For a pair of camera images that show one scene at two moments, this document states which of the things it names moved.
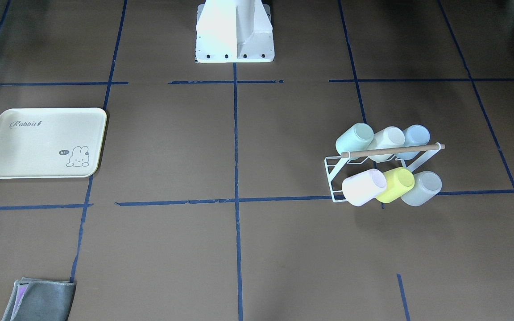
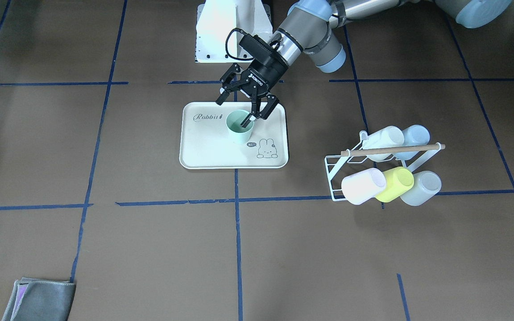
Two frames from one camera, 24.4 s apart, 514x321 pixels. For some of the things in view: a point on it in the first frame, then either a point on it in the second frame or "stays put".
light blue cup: (415, 135) stays put
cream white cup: (391, 137) stays put
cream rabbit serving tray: (45, 143) -> (204, 143)
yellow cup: (399, 180) stays put
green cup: (357, 137) -> (237, 133)
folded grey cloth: (35, 299) stays put
